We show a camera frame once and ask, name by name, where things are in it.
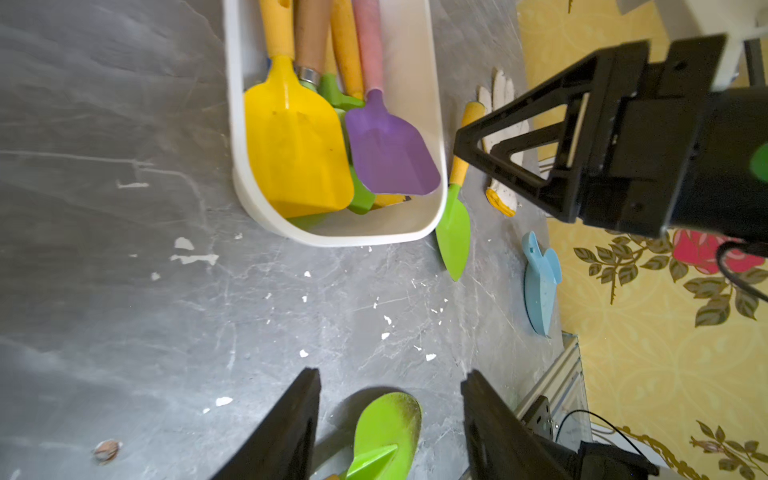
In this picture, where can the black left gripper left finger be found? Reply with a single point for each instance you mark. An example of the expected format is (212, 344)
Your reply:
(282, 445)

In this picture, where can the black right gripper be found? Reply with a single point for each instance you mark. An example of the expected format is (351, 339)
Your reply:
(642, 146)

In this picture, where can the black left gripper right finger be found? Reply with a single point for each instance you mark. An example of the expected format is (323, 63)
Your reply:
(499, 446)

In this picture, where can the purple shovel pink handle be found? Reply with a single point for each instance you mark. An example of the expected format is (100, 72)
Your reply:
(389, 154)

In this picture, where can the green leaf shovel yellow handle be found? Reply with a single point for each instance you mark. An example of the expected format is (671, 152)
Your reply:
(363, 199)

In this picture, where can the yellow scoop with yellow handle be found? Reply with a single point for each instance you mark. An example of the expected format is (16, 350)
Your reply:
(295, 142)

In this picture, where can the light green trowel wooden handle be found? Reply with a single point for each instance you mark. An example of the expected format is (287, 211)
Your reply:
(312, 24)

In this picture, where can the white plastic storage box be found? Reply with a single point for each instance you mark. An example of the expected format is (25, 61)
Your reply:
(411, 92)

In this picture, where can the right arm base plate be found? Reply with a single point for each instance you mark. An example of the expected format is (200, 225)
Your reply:
(538, 418)

